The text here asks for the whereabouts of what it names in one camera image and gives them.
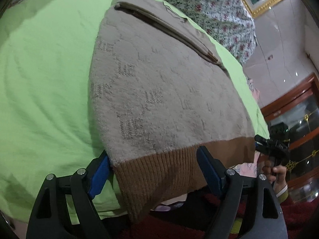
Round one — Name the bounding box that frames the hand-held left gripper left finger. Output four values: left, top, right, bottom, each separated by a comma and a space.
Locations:
26, 150, 110, 239

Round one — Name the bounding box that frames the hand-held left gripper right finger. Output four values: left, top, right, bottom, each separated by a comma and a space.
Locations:
196, 146, 288, 239

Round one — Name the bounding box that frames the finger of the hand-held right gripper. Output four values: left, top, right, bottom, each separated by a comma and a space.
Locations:
254, 134, 268, 152

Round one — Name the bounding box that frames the beige knitted sweater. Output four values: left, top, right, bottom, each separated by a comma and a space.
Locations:
88, 0, 255, 224

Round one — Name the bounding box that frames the person's right hand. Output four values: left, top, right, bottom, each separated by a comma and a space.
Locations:
262, 159, 288, 185

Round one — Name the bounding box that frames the wooden glass cabinet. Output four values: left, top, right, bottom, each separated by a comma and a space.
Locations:
259, 73, 319, 203

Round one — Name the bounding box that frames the pink cloth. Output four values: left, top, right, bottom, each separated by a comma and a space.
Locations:
245, 77, 261, 102

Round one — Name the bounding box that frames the dark red carpet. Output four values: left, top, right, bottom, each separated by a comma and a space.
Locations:
120, 189, 319, 239

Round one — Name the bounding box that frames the green bed sheet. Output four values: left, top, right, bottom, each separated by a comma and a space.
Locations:
0, 0, 270, 223

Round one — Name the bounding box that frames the floral patterned blanket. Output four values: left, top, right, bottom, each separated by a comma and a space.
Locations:
122, 0, 258, 66

